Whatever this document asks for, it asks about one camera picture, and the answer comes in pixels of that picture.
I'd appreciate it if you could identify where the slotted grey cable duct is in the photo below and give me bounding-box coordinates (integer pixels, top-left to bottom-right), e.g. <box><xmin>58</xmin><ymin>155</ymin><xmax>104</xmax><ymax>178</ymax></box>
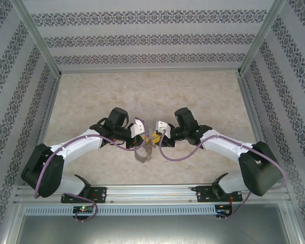
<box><xmin>24</xmin><ymin>204</ymin><xmax>217</xmax><ymax>216</ymax></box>

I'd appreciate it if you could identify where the aluminium frame post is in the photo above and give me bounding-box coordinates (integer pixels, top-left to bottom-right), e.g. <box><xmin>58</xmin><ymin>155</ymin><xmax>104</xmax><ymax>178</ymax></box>
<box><xmin>10</xmin><ymin>0</ymin><xmax>63</xmax><ymax>78</ymax></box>
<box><xmin>237</xmin><ymin>0</ymin><xmax>287</xmax><ymax>77</ymax></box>

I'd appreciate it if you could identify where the grey metal base panel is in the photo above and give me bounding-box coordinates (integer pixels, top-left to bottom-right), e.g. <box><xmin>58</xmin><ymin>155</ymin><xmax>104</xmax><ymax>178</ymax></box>
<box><xmin>15</xmin><ymin>215</ymin><xmax>292</xmax><ymax>244</ymax></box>

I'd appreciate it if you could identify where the aluminium side rail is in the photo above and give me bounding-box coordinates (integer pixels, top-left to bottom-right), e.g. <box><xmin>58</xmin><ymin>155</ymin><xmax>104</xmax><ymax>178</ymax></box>
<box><xmin>30</xmin><ymin>75</ymin><xmax>63</xmax><ymax>148</ymax></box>
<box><xmin>237</xmin><ymin>72</ymin><xmax>267</xmax><ymax>147</ymax></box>

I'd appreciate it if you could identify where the aluminium frame crossbar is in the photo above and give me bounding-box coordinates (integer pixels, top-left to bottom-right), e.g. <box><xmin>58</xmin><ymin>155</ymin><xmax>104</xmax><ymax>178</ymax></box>
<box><xmin>58</xmin><ymin>67</ymin><xmax>242</xmax><ymax>75</ymax></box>

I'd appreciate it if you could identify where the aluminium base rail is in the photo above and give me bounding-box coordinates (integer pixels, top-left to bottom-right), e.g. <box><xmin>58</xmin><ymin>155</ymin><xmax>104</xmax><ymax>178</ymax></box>
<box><xmin>14</xmin><ymin>184</ymin><xmax>287</xmax><ymax>204</ymax></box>

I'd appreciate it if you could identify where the aluminium frame leg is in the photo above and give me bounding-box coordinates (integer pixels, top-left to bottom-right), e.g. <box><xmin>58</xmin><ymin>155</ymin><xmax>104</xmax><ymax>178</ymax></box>
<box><xmin>279</xmin><ymin>203</ymin><xmax>305</xmax><ymax>244</ymax></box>
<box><xmin>0</xmin><ymin>203</ymin><xmax>26</xmax><ymax>244</ymax></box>

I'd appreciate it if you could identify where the large metal keyring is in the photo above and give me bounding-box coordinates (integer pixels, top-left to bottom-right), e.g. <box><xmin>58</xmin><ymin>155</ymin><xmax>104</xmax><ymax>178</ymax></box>
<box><xmin>134</xmin><ymin>141</ymin><xmax>156</xmax><ymax>163</ymax></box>

